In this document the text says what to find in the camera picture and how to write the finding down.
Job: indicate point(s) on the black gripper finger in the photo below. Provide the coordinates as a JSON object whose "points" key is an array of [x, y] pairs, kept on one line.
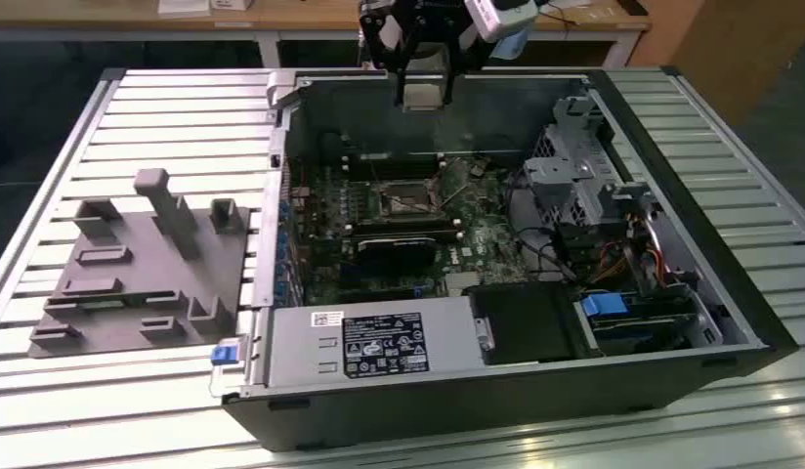
{"points": [[450, 88], [374, 34]]}

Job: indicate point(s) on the silver CPU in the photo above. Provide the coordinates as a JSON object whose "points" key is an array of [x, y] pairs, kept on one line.
{"points": [[422, 98]]}

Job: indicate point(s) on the locking lever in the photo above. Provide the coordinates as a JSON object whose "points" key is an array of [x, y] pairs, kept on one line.
{"points": [[375, 176], [457, 195]]}

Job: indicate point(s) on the CPU socket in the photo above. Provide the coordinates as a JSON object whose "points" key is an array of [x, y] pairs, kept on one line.
{"points": [[406, 200]]}

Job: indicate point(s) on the black drive bay cover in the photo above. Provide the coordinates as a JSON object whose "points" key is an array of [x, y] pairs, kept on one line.
{"points": [[527, 322]]}

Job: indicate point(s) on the pale blue teach pendant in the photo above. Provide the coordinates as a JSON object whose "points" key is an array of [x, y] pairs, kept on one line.
{"points": [[510, 49]]}

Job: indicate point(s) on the white box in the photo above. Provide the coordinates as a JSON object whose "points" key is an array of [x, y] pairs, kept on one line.
{"points": [[230, 4], [182, 6]]}

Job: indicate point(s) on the silver disk bay cage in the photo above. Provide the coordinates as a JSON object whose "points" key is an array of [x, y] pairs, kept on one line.
{"points": [[559, 171]]}

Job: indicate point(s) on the green motherboard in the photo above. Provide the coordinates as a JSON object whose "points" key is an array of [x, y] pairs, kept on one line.
{"points": [[487, 229]]}

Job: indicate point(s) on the wooden desk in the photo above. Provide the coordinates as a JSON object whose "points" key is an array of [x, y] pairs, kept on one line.
{"points": [[182, 22]]}

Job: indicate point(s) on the graphics card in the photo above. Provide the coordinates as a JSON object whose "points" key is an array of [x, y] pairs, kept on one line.
{"points": [[397, 256]]}

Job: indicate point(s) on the silver chipset heatsink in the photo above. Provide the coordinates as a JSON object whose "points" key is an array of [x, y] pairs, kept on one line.
{"points": [[462, 283]]}

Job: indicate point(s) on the wooden cabinet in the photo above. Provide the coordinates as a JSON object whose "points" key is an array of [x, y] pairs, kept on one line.
{"points": [[749, 49]]}

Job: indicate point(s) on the white barcode sticker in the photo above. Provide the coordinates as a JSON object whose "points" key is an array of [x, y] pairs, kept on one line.
{"points": [[327, 318]]}

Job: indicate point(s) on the blue disk carrier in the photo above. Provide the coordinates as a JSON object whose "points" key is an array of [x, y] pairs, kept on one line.
{"points": [[605, 308]]}

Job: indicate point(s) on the black power supply label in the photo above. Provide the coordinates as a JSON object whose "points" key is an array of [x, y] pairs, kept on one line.
{"points": [[383, 347]]}

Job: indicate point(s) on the hard disk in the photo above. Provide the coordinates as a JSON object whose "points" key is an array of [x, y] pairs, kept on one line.
{"points": [[638, 337]]}

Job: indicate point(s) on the grey power supply unit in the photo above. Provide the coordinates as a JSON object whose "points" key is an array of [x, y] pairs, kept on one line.
{"points": [[299, 352]]}

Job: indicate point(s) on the grey parts rack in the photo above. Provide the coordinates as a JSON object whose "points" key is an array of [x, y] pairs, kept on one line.
{"points": [[149, 283]]}

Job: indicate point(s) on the blue case latch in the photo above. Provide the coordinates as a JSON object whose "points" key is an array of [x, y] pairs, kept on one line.
{"points": [[223, 355]]}

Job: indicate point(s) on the black PC case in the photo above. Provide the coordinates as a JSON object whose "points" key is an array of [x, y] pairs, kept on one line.
{"points": [[442, 420]]}

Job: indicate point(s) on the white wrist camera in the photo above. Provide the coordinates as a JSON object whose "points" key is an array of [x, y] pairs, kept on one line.
{"points": [[494, 17]]}

